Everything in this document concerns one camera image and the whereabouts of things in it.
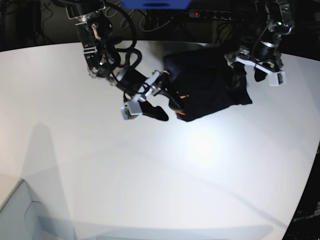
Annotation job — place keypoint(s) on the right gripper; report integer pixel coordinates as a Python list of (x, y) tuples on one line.
[(135, 82)]

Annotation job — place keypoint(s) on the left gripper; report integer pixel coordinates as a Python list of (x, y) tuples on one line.
[(237, 60)]

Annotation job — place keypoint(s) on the black t-shirt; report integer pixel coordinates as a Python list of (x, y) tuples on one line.
[(204, 82)]

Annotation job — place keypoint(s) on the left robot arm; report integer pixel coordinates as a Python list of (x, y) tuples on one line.
[(260, 48)]

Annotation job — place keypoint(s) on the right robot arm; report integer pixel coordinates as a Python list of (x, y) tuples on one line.
[(118, 65)]

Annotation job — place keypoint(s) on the black power strip red light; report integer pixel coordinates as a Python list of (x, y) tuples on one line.
[(216, 15)]

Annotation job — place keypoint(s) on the blue box overhead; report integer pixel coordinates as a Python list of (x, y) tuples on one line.
[(156, 4)]

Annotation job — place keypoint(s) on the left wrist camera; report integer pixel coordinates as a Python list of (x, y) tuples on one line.
[(275, 79)]

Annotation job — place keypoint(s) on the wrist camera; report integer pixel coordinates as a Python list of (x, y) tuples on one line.
[(275, 79), (131, 110)]

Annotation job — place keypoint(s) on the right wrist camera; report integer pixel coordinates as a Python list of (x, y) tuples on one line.
[(131, 110)]

